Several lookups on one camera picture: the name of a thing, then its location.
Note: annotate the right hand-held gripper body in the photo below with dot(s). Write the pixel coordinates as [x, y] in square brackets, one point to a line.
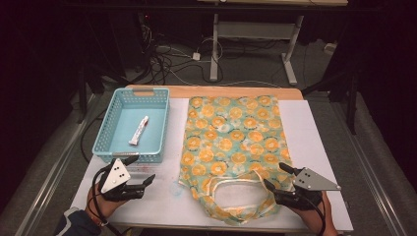
[311, 183]

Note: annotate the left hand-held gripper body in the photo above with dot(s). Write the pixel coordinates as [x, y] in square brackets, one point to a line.
[116, 178]

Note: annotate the light blue plastic basket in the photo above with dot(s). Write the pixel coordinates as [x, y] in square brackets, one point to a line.
[144, 141]

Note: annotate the white toothpaste tube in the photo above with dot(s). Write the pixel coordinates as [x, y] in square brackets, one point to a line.
[139, 130]

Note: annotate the orange print fabric bag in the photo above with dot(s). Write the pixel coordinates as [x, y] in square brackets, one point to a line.
[229, 137]

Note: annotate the person's left hand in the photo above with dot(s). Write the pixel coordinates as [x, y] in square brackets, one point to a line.
[105, 205]

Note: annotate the person's right hand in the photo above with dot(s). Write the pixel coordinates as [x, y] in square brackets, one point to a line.
[316, 219]

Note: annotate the white table mat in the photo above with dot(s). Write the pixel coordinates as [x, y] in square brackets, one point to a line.
[301, 131]

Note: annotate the black stand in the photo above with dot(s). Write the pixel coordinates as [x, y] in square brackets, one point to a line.
[82, 95]
[351, 105]

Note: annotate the white power adapter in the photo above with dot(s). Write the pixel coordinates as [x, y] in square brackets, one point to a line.
[196, 56]

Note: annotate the small white box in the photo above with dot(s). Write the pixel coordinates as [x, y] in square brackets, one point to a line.
[330, 48]

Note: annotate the white metal desk frame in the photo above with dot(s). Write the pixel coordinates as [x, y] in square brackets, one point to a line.
[252, 31]

